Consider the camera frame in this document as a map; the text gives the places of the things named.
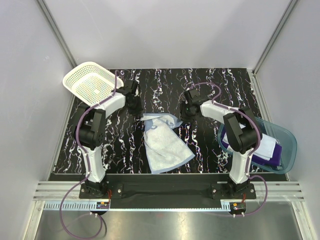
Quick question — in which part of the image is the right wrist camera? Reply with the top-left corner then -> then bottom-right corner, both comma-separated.
183,88 -> 209,105

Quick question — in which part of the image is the blue transparent plastic tray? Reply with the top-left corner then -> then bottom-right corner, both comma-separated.
217,114 -> 297,181

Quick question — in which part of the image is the white perforated laundry basket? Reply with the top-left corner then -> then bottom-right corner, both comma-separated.
62,61 -> 124,107

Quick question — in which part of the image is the light blue towel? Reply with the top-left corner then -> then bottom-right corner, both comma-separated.
140,113 -> 195,174

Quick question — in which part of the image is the purple microfiber towel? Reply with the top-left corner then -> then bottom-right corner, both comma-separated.
219,141 -> 282,167

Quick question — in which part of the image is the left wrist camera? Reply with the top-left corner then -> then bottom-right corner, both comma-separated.
117,80 -> 140,97

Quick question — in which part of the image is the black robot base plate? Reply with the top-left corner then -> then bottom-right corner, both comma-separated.
79,173 -> 257,200

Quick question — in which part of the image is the white towel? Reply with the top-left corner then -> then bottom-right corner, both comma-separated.
223,131 -> 277,162

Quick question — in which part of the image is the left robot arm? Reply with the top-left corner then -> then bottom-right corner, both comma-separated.
74,93 -> 143,198

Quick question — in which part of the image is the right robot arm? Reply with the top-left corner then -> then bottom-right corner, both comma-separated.
179,100 -> 262,199

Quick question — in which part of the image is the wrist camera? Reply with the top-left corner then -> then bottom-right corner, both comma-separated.
183,88 -> 209,105
117,80 -> 140,97

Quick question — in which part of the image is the aluminium frame rail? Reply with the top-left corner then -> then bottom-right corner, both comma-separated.
33,181 -> 305,212

